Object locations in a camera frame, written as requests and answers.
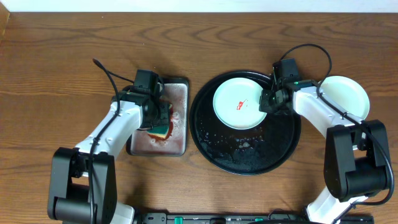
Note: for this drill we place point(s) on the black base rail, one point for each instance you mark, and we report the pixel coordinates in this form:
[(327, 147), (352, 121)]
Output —
[(163, 218)]

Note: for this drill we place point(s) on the black round serving tray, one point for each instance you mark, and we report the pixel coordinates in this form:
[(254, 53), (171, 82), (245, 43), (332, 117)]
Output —
[(254, 151)]

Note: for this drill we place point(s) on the black rectangular soapy tray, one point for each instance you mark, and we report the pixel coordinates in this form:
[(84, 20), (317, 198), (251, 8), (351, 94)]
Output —
[(142, 144)]

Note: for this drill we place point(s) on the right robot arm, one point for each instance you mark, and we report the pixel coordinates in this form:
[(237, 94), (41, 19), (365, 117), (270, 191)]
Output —
[(357, 167)]

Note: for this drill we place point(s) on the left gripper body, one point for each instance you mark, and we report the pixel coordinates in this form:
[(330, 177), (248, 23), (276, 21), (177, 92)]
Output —
[(162, 116)]

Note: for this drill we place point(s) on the green yellow sponge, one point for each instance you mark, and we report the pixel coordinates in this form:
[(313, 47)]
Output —
[(163, 128)]

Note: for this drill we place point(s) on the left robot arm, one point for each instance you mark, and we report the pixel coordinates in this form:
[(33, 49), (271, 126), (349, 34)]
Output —
[(83, 179)]

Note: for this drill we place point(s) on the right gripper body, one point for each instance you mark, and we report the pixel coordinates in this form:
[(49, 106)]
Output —
[(269, 103)]

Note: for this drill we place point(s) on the light blue plate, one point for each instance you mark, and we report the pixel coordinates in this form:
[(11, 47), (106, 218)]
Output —
[(348, 94), (236, 103)]

